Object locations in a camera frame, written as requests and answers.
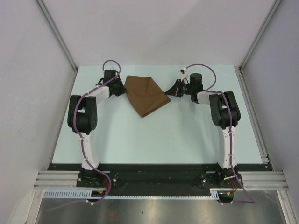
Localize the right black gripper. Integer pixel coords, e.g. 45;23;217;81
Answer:
165;79;194;97

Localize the brown cloth napkin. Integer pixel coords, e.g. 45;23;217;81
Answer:
125;76;171;118

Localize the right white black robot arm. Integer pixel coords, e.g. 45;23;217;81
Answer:
165;73;241;187

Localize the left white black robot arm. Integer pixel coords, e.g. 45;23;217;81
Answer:
67;70;127;187

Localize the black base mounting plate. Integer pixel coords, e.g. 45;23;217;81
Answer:
48;163;273;189

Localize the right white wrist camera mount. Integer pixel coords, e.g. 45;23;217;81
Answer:
180;68;188;82

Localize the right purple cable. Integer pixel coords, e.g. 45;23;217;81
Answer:
184;63;256;205

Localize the left aluminium corner post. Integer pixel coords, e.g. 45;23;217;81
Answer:
34;0;78;74

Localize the aluminium corner post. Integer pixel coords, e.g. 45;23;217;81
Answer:
34;0;78;74
238;0;283;72

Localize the white slotted cable duct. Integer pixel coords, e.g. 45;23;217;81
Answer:
43;188;221;201

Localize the right side aluminium rail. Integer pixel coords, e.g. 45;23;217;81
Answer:
235;66;270;164

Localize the aluminium rail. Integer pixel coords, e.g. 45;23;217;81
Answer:
235;66;270;164
34;171;289;190

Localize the aluminium front rail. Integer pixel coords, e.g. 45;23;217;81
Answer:
34;171;289;190

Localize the right aluminium corner post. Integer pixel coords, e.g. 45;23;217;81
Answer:
238;0;283;72

